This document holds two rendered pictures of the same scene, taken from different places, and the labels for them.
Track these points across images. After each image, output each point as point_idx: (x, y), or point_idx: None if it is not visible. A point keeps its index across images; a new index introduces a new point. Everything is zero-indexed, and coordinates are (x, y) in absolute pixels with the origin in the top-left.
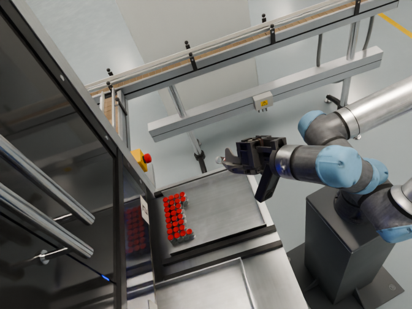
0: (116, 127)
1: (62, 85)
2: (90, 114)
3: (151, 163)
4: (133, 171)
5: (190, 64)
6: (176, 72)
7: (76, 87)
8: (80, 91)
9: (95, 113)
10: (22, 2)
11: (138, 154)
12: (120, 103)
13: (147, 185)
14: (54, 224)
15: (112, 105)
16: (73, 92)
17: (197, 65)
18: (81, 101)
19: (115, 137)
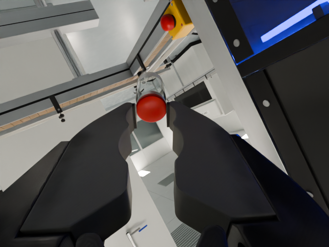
0: (157, 47)
1: (317, 191)
2: (280, 140)
3: (144, 0)
4: (224, 23)
5: (59, 103)
6: (76, 93)
7: (285, 172)
8: (277, 164)
9: (265, 134)
10: None
11: (179, 34)
12: (144, 69)
13: None
14: None
15: (151, 67)
16: (297, 174)
17: (49, 102)
18: (286, 158)
19: (237, 88)
